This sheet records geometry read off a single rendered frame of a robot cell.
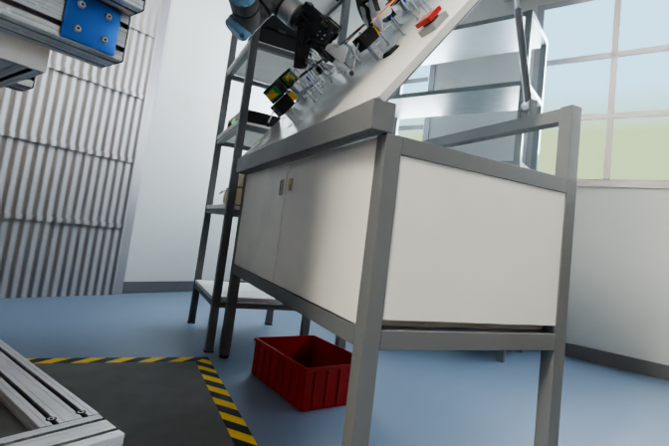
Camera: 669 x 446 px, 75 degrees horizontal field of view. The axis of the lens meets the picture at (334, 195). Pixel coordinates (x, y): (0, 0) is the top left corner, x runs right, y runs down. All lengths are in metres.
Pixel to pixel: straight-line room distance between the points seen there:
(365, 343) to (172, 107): 2.89
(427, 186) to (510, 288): 0.34
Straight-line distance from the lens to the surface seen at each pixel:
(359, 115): 0.94
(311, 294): 1.14
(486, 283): 1.08
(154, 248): 3.48
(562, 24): 3.69
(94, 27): 0.91
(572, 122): 1.32
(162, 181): 3.47
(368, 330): 0.90
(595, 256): 3.25
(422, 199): 0.94
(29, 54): 0.97
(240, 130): 2.06
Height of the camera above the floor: 0.58
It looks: 5 degrees up
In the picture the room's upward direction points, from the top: 7 degrees clockwise
